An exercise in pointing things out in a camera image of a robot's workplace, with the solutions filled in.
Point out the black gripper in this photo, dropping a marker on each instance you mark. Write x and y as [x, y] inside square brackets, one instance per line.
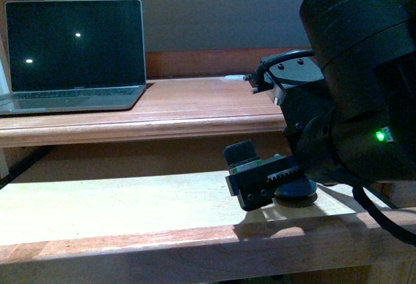
[254, 180]

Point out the grey computer mouse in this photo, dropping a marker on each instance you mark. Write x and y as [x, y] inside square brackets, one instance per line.
[298, 190]

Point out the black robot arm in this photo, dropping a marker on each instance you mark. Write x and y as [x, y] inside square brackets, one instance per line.
[348, 103]

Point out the wooden desk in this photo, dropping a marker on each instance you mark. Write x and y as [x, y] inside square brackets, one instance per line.
[190, 93]

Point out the wooden keyboard tray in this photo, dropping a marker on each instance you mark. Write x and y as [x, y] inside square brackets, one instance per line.
[182, 229]

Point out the grey open laptop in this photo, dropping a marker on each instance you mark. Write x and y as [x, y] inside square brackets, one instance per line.
[74, 56]

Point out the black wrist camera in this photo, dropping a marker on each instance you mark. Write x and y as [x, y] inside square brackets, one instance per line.
[295, 84]

